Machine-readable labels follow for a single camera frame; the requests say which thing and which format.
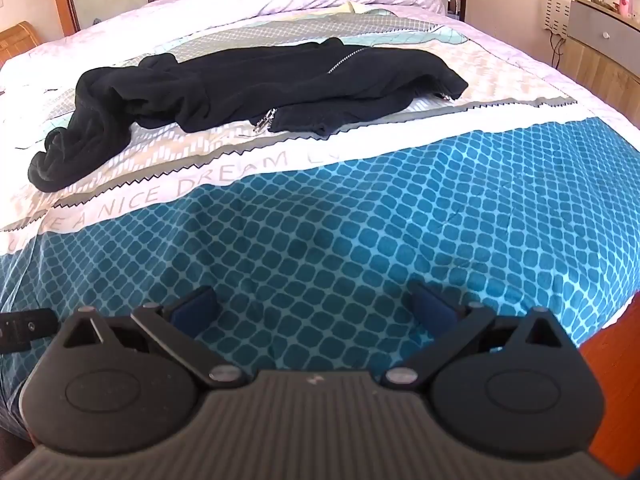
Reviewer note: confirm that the black pants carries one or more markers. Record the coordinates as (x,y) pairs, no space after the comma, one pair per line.
(316,87)

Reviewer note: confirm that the wooden dresser with grey drawer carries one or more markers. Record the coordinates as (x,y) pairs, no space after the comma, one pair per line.
(602,55)

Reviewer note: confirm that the white wall router panel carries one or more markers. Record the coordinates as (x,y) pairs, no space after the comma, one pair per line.
(555,15)

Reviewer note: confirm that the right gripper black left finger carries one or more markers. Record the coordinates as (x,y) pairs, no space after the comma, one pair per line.
(175,329)

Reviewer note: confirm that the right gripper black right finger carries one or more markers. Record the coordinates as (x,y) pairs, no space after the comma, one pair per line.
(454,330)

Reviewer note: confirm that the patterned teal bed sheet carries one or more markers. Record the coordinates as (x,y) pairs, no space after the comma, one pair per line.
(522,193)

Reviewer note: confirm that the wooden bed headboard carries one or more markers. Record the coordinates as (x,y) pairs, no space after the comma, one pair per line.
(17,40)

